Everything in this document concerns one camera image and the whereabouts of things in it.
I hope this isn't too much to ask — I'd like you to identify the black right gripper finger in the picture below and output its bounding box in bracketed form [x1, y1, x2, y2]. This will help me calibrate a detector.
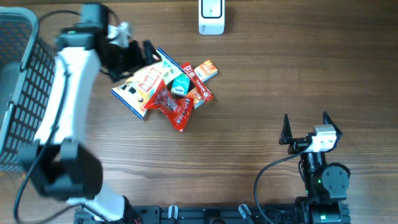
[323, 111, 343, 137]
[280, 114, 292, 139]

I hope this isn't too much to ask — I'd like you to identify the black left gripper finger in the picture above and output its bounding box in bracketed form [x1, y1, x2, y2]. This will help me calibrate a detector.
[127, 40, 145, 68]
[143, 40, 161, 65]

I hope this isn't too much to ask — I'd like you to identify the blue yellow snack bag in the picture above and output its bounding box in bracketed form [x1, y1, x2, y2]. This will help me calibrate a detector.
[111, 48, 183, 119]

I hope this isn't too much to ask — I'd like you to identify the small teal box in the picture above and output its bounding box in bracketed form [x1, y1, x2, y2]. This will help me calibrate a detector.
[171, 73, 191, 96]

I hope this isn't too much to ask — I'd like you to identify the red chocolate wafer bar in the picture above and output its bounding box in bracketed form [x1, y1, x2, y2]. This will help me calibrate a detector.
[181, 62, 214, 102]

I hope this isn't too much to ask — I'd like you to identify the small orange box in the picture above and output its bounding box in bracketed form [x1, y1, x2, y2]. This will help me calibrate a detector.
[186, 88, 205, 109]
[194, 60, 218, 82]

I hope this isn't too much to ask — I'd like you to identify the red candy bag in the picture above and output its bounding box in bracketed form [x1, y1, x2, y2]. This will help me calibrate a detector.
[144, 80, 194, 132]

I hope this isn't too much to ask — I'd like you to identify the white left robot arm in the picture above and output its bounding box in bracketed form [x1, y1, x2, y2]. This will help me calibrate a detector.
[19, 3, 160, 223]

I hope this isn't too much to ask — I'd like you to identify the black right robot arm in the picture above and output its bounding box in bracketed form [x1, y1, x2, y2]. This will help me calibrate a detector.
[279, 111, 351, 223]

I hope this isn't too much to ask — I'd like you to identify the white barcode scanner box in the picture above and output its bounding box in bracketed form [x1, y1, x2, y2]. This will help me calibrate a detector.
[198, 0, 225, 35]

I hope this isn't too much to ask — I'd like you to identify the grey plastic shopping basket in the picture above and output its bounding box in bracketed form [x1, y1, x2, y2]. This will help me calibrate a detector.
[1, 7, 55, 172]

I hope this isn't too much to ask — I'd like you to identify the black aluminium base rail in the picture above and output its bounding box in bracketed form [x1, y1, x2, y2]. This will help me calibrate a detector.
[73, 203, 351, 224]

